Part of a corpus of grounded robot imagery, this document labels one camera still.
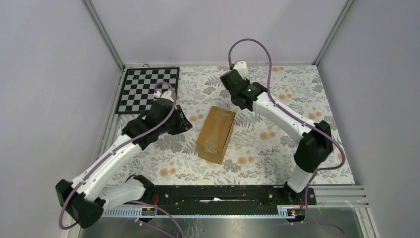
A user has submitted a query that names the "brown cardboard express box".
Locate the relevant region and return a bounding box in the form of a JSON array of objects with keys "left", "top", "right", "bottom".
[{"left": 196, "top": 106, "right": 236, "bottom": 165}]

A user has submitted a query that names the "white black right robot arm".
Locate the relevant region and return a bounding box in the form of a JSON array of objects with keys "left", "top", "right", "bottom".
[{"left": 220, "top": 69, "right": 333, "bottom": 204}]

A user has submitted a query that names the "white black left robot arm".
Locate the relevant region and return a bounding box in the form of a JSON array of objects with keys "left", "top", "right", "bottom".
[{"left": 55, "top": 98, "right": 192, "bottom": 230}]

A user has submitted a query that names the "black white checkerboard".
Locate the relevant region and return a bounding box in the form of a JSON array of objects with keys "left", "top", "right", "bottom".
[{"left": 115, "top": 67, "right": 180, "bottom": 115}]

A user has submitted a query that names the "floral patterned table mat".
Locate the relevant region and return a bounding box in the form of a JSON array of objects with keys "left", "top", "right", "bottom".
[{"left": 109, "top": 65, "right": 340, "bottom": 185}]

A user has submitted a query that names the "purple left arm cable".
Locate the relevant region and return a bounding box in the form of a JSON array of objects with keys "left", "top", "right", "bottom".
[{"left": 58, "top": 81, "right": 184, "bottom": 238}]

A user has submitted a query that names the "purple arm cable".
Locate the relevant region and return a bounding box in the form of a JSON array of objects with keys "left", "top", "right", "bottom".
[
  {"left": 58, "top": 81, "right": 184, "bottom": 238},
  {"left": 228, "top": 38, "right": 347, "bottom": 238}
]

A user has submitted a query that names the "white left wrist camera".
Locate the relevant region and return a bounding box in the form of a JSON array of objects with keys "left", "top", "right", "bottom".
[{"left": 154, "top": 90, "right": 175, "bottom": 102}]

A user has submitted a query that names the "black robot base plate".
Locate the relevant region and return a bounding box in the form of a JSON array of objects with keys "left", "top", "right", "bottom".
[{"left": 140, "top": 185, "right": 317, "bottom": 216}]

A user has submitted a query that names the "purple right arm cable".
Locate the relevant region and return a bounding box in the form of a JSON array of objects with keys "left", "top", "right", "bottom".
[{"left": 228, "top": 38, "right": 347, "bottom": 238}]

